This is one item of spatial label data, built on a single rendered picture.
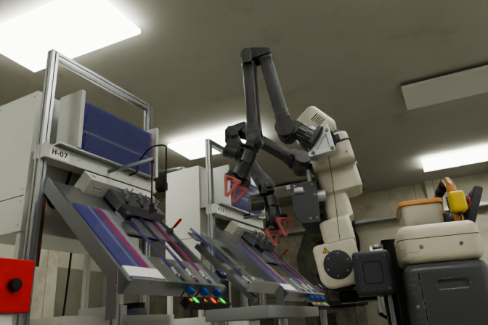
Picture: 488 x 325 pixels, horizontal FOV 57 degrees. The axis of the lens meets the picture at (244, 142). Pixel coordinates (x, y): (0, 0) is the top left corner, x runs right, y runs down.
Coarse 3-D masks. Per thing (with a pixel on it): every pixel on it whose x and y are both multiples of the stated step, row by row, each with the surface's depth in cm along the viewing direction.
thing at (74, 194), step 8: (64, 184) 212; (64, 192) 203; (72, 192) 209; (80, 192) 216; (72, 200) 201; (80, 200) 207; (88, 200) 213; (96, 200) 219; (104, 200) 226; (104, 208) 217; (120, 224) 211; (128, 224) 218; (136, 224) 225; (152, 224) 241; (160, 224) 249; (128, 232) 210; (136, 232) 215; (144, 232) 222; (160, 232) 237; (152, 240) 232; (168, 240) 235
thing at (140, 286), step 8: (136, 280) 167; (144, 280) 170; (152, 280) 174; (160, 280) 179; (168, 280) 184; (128, 288) 166; (136, 288) 170; (144, 288) 173; (152, 288) 177; (160, 288) 181; (168, 288) 185; (176, 288) 189; (184, 288) 194; (200, 288) 204; (208, 288) 209; (216, 288) 214; (176, 296) 193; (184, 296) 197; (192, 296) 202; (200, 296) 207; (208, 296) 213
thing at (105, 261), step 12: (48, 180) 203; (48, 192) 201; (60, 192) 197; (60, 204) 194; (72, 216) 188; (72, 228) 186; (84, 228) 183; (84, 240) 181; (96, 240) 178; (96, 252) 176; (108, 252) 174; (108, 264) 171; (120, 276) 166; (120, 288) 164
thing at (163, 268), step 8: (160, 264) 199; (176, 264) 211; (184, 264) 218; (160, 272) 192; (168, 272) 197; (184, 272) 209; (192, 272) 215; (176, 280) 195; (184, 280) 198; (192, 280) 206; (200, 280) 212
